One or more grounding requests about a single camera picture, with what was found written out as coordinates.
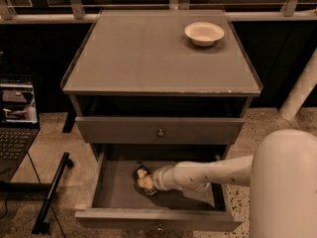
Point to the crushed orange soda can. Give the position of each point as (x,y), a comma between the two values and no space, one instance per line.
(148,192)

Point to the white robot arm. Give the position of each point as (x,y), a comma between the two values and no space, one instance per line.
(281,176)

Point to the open grey middle drawer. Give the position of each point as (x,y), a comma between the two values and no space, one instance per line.
(118,203)

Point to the closed grey upper drawer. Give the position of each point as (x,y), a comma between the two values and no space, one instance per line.
(143,130)

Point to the grey drawer cabinet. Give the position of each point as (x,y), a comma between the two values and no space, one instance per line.
(139,63)

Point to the black laptop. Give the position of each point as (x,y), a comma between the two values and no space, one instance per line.
(19,122)

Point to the white bowl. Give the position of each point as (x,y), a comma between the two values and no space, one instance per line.
(203,34)

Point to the metal window railing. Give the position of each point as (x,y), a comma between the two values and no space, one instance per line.
(235,10)

